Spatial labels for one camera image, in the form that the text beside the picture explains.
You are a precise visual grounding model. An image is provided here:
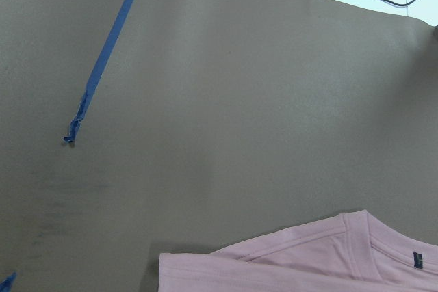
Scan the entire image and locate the pink Snoopy t-shirt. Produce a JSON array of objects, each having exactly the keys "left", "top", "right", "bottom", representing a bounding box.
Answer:
[{"left": 159, "top": 210, "right": 437, "bottom": 291}]

